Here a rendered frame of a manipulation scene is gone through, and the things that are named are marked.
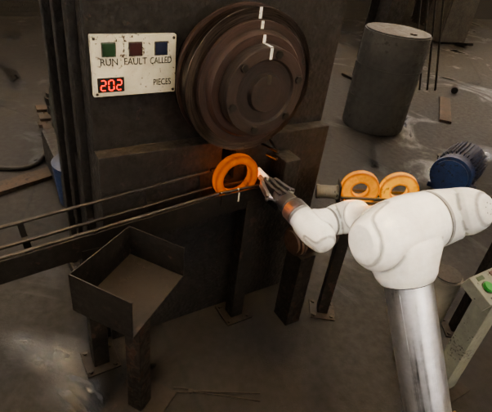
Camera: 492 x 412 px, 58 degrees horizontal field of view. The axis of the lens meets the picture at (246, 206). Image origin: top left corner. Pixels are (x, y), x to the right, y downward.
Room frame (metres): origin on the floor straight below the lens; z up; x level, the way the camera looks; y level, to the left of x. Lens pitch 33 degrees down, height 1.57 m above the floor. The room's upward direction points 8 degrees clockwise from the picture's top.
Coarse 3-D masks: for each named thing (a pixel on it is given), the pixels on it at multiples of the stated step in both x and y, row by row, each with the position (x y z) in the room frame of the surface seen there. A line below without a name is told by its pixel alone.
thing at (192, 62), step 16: (224, 16) 1.36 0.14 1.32; (240, 16) 1.38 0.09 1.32; (256, 16) 1.41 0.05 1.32; (272, 16) 1.44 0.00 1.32; (288, 16) 1.48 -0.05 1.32; (208, 32) 1.32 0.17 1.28; (224, 32) 1.35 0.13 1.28; (192, 48) 1.34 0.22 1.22; (208, 48) 1.32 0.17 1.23; (304, 48) 1.53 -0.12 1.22; (192, 64) 1.30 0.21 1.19; (192, 80) 1.30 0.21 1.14; (304, 80) 1.54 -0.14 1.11; (192, 96) 1.30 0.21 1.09; (192, 112) 1.30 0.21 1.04; (208, 128) 1.34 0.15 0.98; (224, 144) 1.37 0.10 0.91; (240, 144) 1.41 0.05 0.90; (256, 144) 1.45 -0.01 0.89
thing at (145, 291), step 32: (96, 256) 0.95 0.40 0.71; (128, 256) 1.08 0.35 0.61; (160, 256) 1.06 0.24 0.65; (96, 288) 0.82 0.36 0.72; (128, 288) 0.95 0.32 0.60; (160, 288) 0.97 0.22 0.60; (96, 320) 0.83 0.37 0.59; (128, 320) 0.79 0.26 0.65; (128, 352) 0.94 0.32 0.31; (128, 384) 0.94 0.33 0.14; (160, 384) 1.04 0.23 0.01
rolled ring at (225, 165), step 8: (224, 160) 1.42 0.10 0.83; (232, 160) 1.41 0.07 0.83; (240, 160) 1.43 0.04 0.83; (248, 160) 1.45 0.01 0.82; (216, 168) 1.41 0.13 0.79; (224, 168) 1.40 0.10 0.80; (248, 168) 1.47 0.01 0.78; (256, 168) 1.48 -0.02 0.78; (216, 176) 1.39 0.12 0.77; (224, 176) 1.40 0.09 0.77; (248, 176) 1.48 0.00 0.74; (256, 176) 1.48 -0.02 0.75; (216, 184) 1.38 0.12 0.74; (240, 184) 1.47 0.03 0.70; (248, 184) 1.46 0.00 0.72; (232, 192) 1.42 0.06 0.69
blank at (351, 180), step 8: (352, 176) 1.55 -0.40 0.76; (360, 176) 1.55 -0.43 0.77; (368, 176) 1.55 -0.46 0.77; (344, 184) 1.55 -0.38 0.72; (352, 184) 1.55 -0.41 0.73; (368, 184) 1.55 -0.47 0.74; (376, 184) 1.55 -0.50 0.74; (344, 192) 1.55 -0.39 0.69; (352, 192) 1.56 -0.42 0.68; (368, 192) 1.55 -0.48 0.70; (376, 192) 1.55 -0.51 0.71; (368, 200) 1.55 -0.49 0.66
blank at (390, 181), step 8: (392, 176) 1.56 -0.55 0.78; (400, 176) 1.55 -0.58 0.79; (408, 176) 1.55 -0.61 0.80; (384, 184) 1.55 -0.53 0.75; (392, 184) 1.55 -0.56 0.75; (400, 184) 1.55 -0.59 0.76; (408, 184) 1.55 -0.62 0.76; (416, 184) 1.55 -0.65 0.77; (384, 192) 1.55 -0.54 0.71; (408, 192) 1.55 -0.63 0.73
